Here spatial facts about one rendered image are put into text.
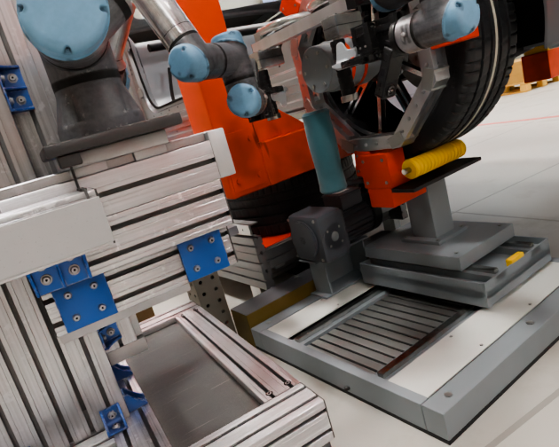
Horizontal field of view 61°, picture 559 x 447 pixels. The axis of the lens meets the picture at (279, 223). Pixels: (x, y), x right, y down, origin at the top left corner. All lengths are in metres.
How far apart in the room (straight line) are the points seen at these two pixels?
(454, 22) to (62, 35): 0.65
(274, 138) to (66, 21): 1.12
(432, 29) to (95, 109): 0.63
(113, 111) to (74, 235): 0.24
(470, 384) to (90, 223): 0.88
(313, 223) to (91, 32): 1.06
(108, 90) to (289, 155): 1.02
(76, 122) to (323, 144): 0.82
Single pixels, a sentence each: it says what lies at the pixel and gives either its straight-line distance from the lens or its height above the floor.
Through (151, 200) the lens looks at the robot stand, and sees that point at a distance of 0.87.
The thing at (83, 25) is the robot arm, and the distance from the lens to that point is 0.75.
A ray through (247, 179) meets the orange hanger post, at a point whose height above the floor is 0.57.
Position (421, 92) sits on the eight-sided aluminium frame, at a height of 0.72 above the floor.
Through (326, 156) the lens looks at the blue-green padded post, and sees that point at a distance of 1.50.
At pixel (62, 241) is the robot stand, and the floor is 0.68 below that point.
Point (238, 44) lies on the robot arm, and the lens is 1.15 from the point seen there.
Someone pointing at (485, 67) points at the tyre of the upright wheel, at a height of 0.74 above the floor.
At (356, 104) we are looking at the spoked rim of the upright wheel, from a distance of 1.67.
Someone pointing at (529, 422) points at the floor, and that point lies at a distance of 1.24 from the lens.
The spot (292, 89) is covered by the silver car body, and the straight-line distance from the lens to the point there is 2.09.
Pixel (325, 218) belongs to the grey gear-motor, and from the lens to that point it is 1.62.
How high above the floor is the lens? 0.78
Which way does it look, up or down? 13 degrees down
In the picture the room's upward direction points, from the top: 16 degrees counter-clockwise
